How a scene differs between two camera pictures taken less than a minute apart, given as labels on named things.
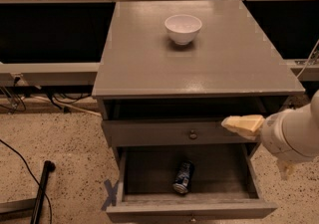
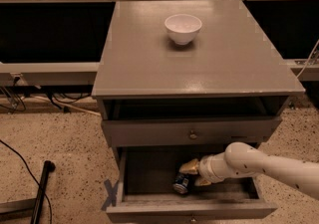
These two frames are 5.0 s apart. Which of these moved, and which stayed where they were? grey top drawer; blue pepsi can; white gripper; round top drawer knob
Moved: white gripper
Stayed: grey top drawer; blue pepsi can; round top drawer knob
